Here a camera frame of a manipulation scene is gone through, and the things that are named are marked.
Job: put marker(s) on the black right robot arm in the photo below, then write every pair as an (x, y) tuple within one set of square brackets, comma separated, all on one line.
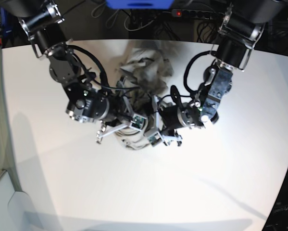
[(80, 73)]

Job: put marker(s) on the grey t-shirt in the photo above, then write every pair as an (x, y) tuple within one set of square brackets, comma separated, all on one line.
[(146, 68)]

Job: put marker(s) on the blue box at top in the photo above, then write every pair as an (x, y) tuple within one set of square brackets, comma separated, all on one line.
[(139, 4)]

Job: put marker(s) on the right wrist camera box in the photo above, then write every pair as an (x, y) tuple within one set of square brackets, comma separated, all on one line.
[(138, 122)]

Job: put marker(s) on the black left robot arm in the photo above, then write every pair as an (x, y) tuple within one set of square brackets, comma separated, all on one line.
[(242, 27)]

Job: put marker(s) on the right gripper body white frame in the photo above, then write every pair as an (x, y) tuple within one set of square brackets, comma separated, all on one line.
[(114, 109)]

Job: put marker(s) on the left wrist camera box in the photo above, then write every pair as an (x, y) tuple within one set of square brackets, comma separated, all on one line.
[(154, 137)]

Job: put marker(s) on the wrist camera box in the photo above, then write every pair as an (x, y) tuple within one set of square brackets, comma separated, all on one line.
[(154, 137), (138, 122)]

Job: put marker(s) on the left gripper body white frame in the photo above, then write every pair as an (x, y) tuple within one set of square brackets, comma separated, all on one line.
[(166, 120)]

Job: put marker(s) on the black power strip red switch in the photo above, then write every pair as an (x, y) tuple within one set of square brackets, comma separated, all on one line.
[(194, 14)]

